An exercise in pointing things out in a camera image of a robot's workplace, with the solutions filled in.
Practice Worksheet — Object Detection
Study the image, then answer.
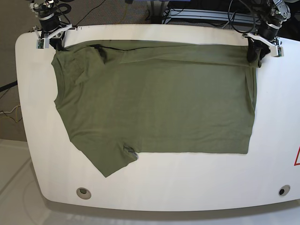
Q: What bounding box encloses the red warning triangle sticker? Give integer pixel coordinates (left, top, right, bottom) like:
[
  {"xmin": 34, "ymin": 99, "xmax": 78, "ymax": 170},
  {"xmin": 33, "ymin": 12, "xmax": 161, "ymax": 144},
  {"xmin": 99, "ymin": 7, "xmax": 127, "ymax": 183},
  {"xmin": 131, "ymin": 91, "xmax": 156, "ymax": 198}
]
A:
[{"xmin": 294, "ymin": 148, "xmax": 300, "ymax": 166}]

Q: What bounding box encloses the left table cable grommet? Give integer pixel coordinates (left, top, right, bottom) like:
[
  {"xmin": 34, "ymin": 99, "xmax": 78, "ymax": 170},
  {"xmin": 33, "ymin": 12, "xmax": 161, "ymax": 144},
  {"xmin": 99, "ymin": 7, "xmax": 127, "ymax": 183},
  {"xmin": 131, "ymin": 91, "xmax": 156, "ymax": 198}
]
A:
[{"xmin": 76, "ymin": 187, "xmax": 91, "ymax": 200}]

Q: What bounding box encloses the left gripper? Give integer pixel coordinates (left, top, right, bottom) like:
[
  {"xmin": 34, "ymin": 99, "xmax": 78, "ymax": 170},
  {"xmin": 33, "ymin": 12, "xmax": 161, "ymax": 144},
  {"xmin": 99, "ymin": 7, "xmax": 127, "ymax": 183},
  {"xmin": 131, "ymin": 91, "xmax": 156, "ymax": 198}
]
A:
[{"xmin": 243, "ymin": 24, "xmax": 281, "ymax": 63}]

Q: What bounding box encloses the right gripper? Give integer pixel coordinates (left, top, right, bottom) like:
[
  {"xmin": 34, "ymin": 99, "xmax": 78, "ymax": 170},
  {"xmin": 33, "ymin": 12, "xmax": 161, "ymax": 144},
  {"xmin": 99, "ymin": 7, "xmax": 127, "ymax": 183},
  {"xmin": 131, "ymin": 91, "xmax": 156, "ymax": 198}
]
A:
[{"xmin": 32, "ymin": 17, "xmax": 74, "ymax": 51}]

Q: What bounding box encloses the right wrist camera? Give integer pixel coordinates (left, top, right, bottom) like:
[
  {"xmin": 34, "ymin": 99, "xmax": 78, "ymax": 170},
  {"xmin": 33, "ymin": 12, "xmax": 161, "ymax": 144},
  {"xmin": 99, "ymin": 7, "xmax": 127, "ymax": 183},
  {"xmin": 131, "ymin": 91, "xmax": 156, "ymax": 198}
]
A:
[{"xmin": 36, "ymin": 38, "xmax": 50, "ymax": 49}]

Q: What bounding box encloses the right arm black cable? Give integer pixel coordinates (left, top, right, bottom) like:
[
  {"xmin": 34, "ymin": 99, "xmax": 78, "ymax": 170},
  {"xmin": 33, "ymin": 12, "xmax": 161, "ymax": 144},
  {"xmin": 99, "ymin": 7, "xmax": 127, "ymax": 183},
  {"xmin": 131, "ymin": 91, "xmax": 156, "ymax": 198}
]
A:
[{"xmin": 55, "ymin": 0, "xmax": 71, "ymax": 15}]

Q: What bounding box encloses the black bar under table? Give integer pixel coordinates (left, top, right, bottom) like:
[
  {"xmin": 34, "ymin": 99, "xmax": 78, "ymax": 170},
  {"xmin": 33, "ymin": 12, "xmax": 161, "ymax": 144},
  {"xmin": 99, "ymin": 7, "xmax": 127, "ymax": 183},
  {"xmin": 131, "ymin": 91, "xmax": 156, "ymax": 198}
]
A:
[{"xmin": 0, "ymin": 80, "xmax": 18, "ymax": 92}]

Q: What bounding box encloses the right table cable grommet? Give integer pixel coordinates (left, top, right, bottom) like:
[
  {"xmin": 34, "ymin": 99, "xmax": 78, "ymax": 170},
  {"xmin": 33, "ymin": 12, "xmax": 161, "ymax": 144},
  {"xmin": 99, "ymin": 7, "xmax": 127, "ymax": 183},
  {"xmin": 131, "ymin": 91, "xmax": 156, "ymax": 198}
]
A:
[{"xmin": 278, "ymin": 185, "xmax": 291, "ymax": 196}]

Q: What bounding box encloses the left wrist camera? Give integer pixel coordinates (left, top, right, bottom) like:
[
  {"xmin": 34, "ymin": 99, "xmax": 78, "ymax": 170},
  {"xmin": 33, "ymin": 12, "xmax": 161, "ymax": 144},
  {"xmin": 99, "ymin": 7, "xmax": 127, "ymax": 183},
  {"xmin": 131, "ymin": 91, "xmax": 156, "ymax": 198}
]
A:
[{"xmin": 270, "ymin": 45, "xmax": 284, "ymax": 57}]

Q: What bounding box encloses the yellow floor cable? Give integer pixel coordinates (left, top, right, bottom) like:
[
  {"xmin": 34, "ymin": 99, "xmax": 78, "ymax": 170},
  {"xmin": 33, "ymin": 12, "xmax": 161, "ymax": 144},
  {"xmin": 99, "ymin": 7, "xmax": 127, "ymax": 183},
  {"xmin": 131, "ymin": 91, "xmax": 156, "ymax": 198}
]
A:
[{"xmin": 0, "ymin": 105, "xmax": 22, "ymax": 123}]

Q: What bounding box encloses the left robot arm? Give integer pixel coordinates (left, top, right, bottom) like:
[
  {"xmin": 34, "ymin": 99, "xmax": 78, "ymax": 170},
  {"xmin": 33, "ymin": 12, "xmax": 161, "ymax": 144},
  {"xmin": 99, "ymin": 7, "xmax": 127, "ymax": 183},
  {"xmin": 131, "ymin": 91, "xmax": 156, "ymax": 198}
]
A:
[{"xmin": 243, "ymin": 0, "xmax": 291, "ymax": 67}]

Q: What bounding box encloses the olive green T-shirt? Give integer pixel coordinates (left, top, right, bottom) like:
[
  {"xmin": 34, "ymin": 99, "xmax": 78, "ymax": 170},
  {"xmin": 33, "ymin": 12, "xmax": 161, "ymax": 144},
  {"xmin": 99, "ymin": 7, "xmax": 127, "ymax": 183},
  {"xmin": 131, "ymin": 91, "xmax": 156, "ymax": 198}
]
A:
[{"xmin": 52, "ymin": 40, "xmax": 258, "ymax": 177}]

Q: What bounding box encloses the white floor cable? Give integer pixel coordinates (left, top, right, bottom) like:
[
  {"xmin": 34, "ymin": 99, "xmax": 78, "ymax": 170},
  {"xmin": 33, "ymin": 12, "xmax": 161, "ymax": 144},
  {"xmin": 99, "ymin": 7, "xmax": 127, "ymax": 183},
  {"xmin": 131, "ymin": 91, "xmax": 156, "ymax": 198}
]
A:
[{"xmin": 0, "ymin": 105, "xmax": 20, "ymax": 116}]

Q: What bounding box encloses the grey metal table leg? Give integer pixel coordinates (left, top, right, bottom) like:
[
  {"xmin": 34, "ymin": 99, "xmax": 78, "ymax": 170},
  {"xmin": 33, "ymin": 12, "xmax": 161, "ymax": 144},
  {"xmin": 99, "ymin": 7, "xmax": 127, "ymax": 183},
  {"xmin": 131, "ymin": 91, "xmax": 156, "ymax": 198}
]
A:
[{"xmin": 146, "ymin": 0, "xmax": 169, "ymax": 24}]

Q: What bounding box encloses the grey metal frame rail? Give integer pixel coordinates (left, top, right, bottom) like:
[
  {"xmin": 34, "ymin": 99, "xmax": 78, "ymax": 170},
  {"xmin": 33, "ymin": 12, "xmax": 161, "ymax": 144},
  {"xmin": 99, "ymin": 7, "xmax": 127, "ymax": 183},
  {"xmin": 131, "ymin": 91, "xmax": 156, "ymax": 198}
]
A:
[{"xmin": 162, "ymin": 8, "xmax": 254, "ymax": 25}]

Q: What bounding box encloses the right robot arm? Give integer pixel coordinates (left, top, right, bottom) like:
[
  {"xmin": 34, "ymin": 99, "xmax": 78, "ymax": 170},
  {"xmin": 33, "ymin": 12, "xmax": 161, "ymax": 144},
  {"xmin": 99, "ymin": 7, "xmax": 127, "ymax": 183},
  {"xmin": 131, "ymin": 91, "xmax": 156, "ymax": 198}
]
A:
[{"xmin": 29, "ymin": 0, "xmax": 73, "ymax": 51}]

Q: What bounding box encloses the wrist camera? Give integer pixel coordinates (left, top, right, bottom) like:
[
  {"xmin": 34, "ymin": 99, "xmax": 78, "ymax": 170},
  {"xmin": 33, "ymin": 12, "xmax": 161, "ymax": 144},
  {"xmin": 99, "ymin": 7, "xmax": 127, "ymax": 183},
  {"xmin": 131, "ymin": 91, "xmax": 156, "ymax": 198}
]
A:
[
  {"xmin": 36, "ymin": 38, "xmax": 50, "ymax": 49},
  {"xmin": 270, "ymin": 45, "xmax": 284, "ymax": 57}
]

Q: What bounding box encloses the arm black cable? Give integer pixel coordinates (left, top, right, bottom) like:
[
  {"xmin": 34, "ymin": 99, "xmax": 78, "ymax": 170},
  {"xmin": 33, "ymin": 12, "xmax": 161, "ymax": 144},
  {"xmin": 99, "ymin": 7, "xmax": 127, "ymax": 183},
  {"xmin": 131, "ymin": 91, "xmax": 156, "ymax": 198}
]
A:
[
  {"xmin": 227, "ymin": 0, "xmax": 261, "ymax": 33},
  {"xmin": 55, "ymin": 0, "xmax": 71, "ymax": 15}
]

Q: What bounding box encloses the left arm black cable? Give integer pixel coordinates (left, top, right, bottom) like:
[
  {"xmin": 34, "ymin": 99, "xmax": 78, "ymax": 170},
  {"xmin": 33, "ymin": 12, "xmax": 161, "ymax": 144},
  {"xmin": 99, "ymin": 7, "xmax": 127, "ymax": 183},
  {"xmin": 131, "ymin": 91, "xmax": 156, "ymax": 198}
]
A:
[{"xmin": 227, "ymin": 0, "xmax": 261, "ymax": 33}]

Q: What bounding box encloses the black floor cable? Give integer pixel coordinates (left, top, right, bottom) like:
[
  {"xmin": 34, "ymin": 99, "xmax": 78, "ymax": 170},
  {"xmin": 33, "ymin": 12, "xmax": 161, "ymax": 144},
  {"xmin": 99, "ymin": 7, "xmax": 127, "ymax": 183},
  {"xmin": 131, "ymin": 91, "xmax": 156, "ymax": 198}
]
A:
[{"xmin": 75, "ymin": 0, "xmax": 111, "ymax": 27}]

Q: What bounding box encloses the table cable grommet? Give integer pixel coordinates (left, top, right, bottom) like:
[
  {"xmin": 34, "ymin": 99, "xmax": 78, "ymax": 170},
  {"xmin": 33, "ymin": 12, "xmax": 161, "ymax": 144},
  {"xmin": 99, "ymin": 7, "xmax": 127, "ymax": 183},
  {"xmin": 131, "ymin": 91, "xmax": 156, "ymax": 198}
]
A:
[
  {"xmin": 76, "ymin": 187, "xmax": 91, "ymax": 200},
  {"xmin": 278, "ymin": 185, "xmax": 291, "ymax": 196}
]

